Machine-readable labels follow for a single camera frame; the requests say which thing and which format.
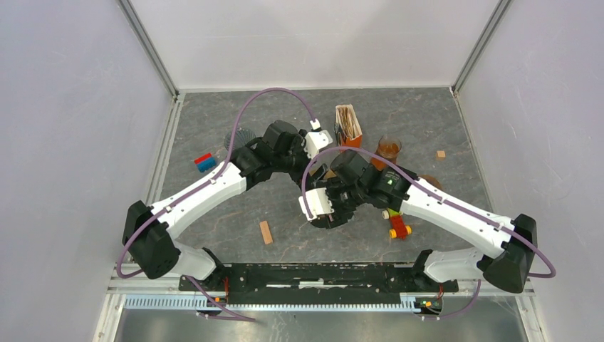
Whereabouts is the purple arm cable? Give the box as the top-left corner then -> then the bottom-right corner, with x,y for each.
300,145 -> 557,321
115,88 -> 323,323

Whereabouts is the red blue small object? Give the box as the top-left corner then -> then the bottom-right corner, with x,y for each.
194,152 -> 217,173

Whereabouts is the colourful toy car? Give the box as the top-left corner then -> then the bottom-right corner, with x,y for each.
382,209 -> 412,239

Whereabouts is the grey slotted cable duct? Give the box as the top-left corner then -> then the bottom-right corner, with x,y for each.
123,294 -> 442,313

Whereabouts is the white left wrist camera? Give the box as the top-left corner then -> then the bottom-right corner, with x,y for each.
303,130 -> 333,160

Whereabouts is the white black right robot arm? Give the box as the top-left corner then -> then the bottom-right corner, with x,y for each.
326,150 -> 537,294

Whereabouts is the orange coffee filter box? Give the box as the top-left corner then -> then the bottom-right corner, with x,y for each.
334,104 -> 363,147

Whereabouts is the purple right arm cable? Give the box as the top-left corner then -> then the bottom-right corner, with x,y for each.
300,145 -> 557,321

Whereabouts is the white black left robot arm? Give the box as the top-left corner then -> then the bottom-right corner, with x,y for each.
122,120 -> 333,291

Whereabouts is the orange glass carafe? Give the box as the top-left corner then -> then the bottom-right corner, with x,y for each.
371,135 -> 402,171

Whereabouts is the brown paper coffee filter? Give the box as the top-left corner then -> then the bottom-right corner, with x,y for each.
323,170 -> 336,180

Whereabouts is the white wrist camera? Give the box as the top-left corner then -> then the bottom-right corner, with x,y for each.
303,130 -> 333,160
298,187 -> 335,221

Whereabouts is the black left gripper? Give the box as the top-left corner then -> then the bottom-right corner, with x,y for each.
273,130 -> 328,192

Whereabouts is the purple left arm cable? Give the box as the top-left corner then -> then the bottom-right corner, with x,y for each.
115,88 -> 323,323

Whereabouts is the dark wooden ring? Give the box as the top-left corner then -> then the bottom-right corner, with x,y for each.
419,175 -> 444,192

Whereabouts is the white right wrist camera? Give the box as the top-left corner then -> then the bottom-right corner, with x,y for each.
298,187 -> 335,221

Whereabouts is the small wooden block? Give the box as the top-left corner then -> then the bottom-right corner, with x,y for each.
259,221 -> 274,244

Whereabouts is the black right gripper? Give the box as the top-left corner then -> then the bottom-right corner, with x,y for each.
311,177 -> 367,230

